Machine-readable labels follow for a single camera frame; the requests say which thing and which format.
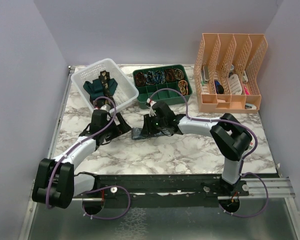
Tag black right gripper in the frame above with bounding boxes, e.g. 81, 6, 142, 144
141, 113, 167, 136

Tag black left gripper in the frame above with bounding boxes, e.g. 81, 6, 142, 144
101, 112, 131, 141

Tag grey blue floral tie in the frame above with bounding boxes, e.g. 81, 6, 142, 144
131, 127, 146, 141

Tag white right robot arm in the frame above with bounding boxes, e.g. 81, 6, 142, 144
132, 99, 253, 196

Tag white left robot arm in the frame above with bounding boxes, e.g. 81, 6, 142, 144
31, 109, 132, 209

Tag dark green tie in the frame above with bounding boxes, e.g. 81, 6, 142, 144
83, 78, 118, 100

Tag white plastic basket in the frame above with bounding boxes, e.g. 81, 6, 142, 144
71, 58, 139, 112

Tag orange patterned rolled tie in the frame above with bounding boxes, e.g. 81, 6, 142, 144
177, 80, 189, 96

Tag black gold leaf tie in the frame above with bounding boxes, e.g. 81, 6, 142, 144
90, 70, 115, 107

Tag dark blue rolled tie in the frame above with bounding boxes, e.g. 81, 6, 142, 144
154, 70, 166, 85

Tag green compartment tray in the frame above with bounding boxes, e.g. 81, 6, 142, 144
132, 64, 193, 109

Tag red brown rolled tie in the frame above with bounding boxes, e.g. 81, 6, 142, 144
164, 68, 175, 83

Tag tan rolled tie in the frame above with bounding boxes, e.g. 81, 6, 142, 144
173, 68, 186, 81

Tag blue black item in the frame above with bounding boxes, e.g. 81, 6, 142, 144
214, 80, 225, 95

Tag white ribbed item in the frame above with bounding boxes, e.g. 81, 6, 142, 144
228, 74, 243, 95

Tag orange file organizer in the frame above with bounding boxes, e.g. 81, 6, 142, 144
193, 33, 268, 114

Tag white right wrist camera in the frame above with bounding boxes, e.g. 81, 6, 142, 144
146, 98, 157, 117

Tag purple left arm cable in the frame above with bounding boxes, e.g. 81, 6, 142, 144
46, 96, 117, 210

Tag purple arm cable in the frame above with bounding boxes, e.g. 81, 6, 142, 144
146, 87, 259, 177
46, 96, 117, 210

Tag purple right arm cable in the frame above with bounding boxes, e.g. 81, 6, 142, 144
146, 87, 259, 177

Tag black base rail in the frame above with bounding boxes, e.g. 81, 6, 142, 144
75, 172, 249, 208

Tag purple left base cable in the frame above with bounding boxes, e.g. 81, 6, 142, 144
81, 185, 132, 221

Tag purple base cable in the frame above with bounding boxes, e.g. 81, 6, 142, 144
81, 185, 132, 221
218, 171, 270, 218

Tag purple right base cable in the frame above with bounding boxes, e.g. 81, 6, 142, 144
218, 171, 270, 218

